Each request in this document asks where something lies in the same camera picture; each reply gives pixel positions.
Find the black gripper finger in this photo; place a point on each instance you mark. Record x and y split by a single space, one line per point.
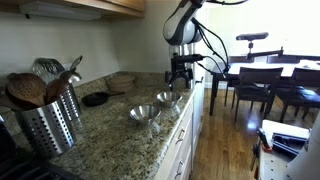
187 75
169 79

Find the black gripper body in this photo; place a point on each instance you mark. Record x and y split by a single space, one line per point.
178 62

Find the silver bowl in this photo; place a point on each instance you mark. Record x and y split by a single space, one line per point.
168 99
145 114

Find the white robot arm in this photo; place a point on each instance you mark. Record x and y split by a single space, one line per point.
178 30

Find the dark wooden dining table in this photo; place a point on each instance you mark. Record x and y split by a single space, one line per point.
262 68

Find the dark dining chair left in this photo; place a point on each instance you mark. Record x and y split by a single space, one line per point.
254 87

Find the dark dining chair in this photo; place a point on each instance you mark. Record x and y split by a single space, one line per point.
298 93
254 87

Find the wooden upper cabinet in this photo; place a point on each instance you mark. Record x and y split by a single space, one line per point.
77 9

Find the wooden lower drawers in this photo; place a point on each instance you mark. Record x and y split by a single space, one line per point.
178 160

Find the dark dining chair right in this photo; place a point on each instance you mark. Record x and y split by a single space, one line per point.
298 93

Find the clamps on workbench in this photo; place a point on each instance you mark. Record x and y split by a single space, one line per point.
271 154

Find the perforated steel utensil holder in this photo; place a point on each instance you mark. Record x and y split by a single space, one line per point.
47 129

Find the wooden slotted spoon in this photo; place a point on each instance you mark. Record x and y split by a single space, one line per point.
28 87

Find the black camera on stand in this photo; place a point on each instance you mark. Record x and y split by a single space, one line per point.
257 36

